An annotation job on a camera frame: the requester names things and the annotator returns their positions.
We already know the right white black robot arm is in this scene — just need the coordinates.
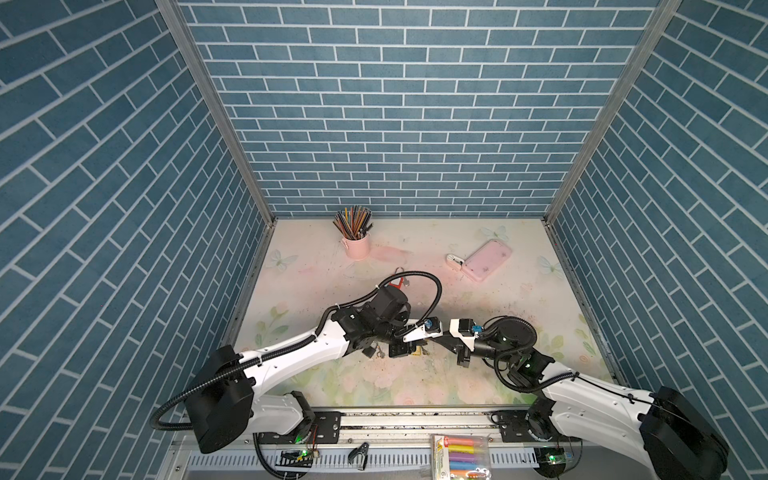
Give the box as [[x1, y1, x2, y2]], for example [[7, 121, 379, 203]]
[[434, 316, 730, 479]]

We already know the circuit board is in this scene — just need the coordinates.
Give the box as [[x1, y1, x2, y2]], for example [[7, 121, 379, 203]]
[[534, 447, 569, 479], [276, 449, 314, 469]]

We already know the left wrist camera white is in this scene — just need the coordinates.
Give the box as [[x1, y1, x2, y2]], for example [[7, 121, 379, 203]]
[[402, 317, 443, 343]]

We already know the red padlock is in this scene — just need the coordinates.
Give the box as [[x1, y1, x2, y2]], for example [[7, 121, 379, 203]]
[[390, 267, 408, 289]]

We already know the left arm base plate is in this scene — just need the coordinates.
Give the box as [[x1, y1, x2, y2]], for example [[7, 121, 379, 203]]
[[257, 411, 342, 445]]

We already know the white small device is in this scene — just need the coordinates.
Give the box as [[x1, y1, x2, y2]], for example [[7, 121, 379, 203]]
[[446, 254, 465, 268]]

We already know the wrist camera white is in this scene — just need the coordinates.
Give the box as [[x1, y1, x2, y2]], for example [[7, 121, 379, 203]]
[[402, 317, 443, 343], [449, 318, 483, 351]]

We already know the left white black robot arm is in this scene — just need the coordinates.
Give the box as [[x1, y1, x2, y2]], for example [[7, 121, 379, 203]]
[[149, 271, 442, 454]]

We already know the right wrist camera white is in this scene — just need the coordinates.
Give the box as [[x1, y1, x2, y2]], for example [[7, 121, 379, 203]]
[[449, 318, 483, 351]]

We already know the right circuit board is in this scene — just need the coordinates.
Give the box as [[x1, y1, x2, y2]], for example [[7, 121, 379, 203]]
[[534, 447, 569, 479]]

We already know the marker pack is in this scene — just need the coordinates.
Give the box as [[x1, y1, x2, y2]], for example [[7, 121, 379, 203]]
[[431, 435, 492, 480]]

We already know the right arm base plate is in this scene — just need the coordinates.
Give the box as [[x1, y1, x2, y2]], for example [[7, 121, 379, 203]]
[[489, 409, 579, 443]]

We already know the pink pencil cup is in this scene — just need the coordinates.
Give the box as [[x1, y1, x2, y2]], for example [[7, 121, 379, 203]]
[[341, 234, 371, 261]]

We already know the pink case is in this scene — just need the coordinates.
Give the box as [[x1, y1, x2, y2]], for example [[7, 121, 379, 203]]
[[460, 239, 512, 282]]

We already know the coloured pencils bundle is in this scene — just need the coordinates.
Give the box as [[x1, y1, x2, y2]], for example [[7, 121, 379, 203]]
[[333, 206, 372, 240]]

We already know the black metal clip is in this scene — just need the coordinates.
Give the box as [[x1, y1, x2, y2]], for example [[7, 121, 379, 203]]
[[347, 442, 370, 471]]

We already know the aluminium front rail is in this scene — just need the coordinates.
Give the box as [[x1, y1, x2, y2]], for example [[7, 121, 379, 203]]
[[198, 405, 650, 470]]

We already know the left circuit board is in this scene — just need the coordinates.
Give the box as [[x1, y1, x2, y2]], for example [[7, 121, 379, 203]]
[[276, 449, 314, 469]]

